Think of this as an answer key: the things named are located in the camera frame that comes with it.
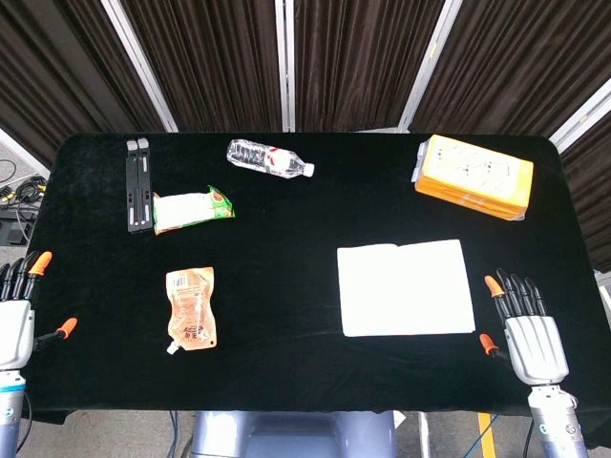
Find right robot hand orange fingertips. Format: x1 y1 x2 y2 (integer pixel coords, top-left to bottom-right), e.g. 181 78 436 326
479 268 571 386

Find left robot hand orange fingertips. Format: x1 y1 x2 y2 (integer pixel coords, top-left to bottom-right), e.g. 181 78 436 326
0 250 78 371

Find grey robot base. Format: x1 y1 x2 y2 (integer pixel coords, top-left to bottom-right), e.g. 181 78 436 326
190 410 400 458

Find black power box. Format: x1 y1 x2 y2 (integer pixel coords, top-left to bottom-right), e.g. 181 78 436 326
0 209 38 247

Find yellow floor tape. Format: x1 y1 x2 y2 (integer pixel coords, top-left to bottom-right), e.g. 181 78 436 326
477 412 495 458

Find dark brown curtain panel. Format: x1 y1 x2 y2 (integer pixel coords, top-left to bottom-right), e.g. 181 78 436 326
558 121 611 274
118 0 287 134
0 0 167 166
409 0 611 140
290 0 449 134

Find orange spout pouch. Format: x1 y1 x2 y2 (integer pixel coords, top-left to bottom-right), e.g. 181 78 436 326
164 266 219 356

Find orange tissue pack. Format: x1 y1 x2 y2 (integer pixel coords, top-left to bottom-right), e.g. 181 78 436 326
411 134 535 223

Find black folding laptop stand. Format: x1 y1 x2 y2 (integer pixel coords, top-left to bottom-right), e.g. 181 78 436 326
125 137 155 235

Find green white snack bag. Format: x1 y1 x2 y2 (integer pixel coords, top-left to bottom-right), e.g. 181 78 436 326
151 184 238 237

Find black velvet tablecloth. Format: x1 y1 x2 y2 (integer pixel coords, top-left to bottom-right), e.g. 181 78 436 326
21 132 611 449

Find clear plastic water bottle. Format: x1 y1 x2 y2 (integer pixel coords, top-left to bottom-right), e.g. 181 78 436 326
225 138 316 180

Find blue cable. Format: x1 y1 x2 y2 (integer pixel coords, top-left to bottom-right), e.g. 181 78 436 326
465 413 502 458

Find bundle of floor cables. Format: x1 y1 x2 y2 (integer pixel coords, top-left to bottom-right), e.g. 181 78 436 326
0 159 49 225

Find black cable under table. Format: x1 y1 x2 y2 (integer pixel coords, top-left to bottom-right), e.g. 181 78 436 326
167 410 183 458

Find white screen frame post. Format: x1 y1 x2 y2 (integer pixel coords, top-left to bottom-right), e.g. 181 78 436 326
274 0 297 134
100 0 179 134
548 78 611 154
397 0 465 134

